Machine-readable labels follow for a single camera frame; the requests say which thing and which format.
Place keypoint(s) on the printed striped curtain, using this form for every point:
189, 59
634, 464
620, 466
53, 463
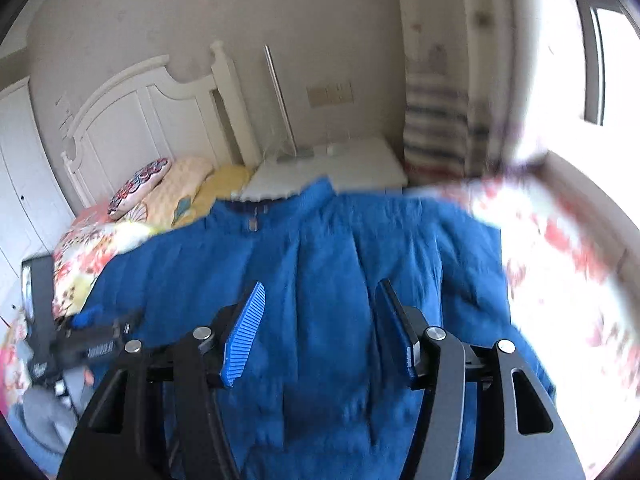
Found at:
440, 110

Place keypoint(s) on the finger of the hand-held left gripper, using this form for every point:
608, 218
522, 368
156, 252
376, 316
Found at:
102, 342

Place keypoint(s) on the white wardrobe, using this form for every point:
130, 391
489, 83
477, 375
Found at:
25, 170

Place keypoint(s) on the white nightstand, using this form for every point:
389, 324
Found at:
360, 165

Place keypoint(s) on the mandala patterned cushion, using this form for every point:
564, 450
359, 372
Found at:
137, 187

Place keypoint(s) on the peach quilted pillow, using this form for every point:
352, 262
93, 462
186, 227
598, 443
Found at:
172, 185

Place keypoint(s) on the floral bedsheet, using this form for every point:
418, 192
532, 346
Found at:
550, 240

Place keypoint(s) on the beige window sill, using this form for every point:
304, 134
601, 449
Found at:
595, 190

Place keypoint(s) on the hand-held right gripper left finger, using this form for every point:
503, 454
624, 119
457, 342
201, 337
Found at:
244, 332

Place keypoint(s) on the window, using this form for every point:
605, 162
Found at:
612, 65

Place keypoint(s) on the yellow pillow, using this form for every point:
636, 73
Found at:
222, 185

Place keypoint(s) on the beige wall switch panel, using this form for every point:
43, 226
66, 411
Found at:
330, 95

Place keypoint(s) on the white wooden headboard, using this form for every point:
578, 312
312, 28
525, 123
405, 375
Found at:
150, 120

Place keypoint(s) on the blue padded jacket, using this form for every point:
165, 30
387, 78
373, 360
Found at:
320, 250

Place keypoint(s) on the thin metal pole lamp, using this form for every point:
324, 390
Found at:
277, 100

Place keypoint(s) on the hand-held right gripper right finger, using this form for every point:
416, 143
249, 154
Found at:
400, 332

